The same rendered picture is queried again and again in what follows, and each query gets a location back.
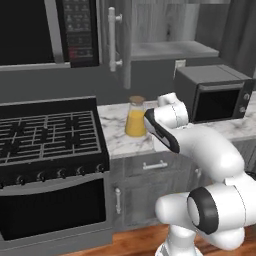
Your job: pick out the grey drawer front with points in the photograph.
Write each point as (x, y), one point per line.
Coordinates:
(133, 165)

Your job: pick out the black overhead microwave oven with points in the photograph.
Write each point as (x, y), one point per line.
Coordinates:
(26, 30)

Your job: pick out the grey base cupboard door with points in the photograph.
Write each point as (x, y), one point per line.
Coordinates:
(143, 200)
(196, 181)

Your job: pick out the glass pitcher with orange juice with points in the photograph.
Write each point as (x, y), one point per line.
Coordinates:
(135, 121)

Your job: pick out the grey toaster oven knob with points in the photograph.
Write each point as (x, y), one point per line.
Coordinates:
(246, 96)
(242, 109)

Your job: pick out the black gas stove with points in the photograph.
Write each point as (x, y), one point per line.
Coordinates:
(50, 140)

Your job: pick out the dark grey toaster oven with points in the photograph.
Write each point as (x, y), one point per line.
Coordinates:
(213, 90)

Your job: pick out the black glass oven door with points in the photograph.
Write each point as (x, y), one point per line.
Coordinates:
(50, 213)

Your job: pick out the grey open wall cupboard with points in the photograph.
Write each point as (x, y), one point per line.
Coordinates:
(166, 30)

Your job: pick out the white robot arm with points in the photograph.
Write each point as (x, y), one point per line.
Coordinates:
(213, 156)

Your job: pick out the black stove knob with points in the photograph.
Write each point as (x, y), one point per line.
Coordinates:
(20, 180)
(99, 167)
(80, 171)
(40, 176)
(61, 173)

